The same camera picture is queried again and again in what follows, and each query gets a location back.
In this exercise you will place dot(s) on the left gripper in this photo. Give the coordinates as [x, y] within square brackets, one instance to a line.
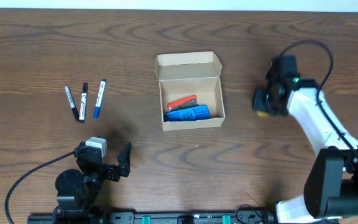
[105, 169]

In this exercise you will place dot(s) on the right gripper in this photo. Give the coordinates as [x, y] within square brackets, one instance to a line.
[260, 101]

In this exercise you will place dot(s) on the yellow tape roll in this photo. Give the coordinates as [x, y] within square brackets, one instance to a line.
[262, 114]

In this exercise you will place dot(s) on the blue white whiteboard marker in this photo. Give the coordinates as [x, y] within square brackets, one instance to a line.
[99, 99]

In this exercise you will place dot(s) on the blue plastic block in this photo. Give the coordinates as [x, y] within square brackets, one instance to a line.
[188, 114]

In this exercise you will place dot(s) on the red black stapler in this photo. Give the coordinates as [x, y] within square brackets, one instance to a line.
[183, 103]

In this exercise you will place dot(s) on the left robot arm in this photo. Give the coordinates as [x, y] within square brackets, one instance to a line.
[77, 190]

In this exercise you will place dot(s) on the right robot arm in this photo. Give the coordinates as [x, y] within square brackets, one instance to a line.
[331, 189]

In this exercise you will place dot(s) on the black white whiteboard marker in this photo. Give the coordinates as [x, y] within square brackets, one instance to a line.
[84, 95]

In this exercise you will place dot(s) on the black sharpie marker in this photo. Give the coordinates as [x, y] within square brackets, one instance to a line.
[72, 103]

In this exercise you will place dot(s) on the open cardboard box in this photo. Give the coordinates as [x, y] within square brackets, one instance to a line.
[187, 74]

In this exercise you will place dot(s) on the black mounting rail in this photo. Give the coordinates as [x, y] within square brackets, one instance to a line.
[241, 216]

